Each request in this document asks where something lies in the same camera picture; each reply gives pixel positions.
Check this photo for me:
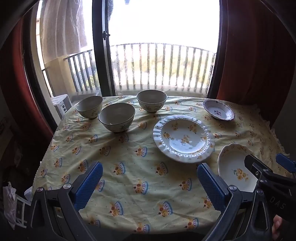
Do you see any cream floral ceramic bowl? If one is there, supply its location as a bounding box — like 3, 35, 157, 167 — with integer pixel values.
98, 103, 136, 133
76, 95, 103, 119
136, 90, 167, 113

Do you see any yellow printed tablecloth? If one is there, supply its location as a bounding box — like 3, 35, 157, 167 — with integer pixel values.
32, 95, 289, 234

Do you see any crumpled white bag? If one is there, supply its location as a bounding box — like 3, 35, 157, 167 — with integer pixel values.
2, 182, 18, 225

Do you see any small scalloped yellow-flower dish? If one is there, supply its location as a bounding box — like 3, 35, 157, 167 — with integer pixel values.
218, 143, 263, 193

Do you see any white scalloped plate red trim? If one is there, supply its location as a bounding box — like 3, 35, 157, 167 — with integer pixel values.
203, 99, 235, 121

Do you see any dark window frame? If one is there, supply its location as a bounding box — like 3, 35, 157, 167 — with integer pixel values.
23, 0, 229, 126

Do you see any red chair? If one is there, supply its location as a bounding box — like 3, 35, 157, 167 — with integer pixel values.
217, 0, 296, 126
0, 19, 58, 139

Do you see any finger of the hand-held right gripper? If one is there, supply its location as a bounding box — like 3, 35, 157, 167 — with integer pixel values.
244, 154, 274, 183
275, 153, 296, 179

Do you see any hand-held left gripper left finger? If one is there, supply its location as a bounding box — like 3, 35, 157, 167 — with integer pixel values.
28, 161, 104, 241

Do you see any red chair at left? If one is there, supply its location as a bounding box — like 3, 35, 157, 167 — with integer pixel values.
0, 19, 58, 139

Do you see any person's right hand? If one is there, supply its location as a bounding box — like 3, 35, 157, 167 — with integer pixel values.
272, 215, 284, 240

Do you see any balcony railing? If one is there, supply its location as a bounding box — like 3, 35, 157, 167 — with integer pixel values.
63, 42, 216, 93

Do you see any red chair at right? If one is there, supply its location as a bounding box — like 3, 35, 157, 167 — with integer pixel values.
217, 0, 296, 126

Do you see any white slatted unit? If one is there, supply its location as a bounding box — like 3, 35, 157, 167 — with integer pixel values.
51, 94, 72, 120

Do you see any hanging beige cloth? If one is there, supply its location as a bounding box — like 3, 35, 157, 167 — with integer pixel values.
40, 0, 88, 57

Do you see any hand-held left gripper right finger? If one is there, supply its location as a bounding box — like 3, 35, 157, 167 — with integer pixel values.
196, 163, 274, 241

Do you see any white wire rack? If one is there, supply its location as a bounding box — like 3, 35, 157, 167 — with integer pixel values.
14, 192, 33, 230

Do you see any large yellow-flower beaded plate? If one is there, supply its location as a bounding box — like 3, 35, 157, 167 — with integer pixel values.
153, 115, 215, 164

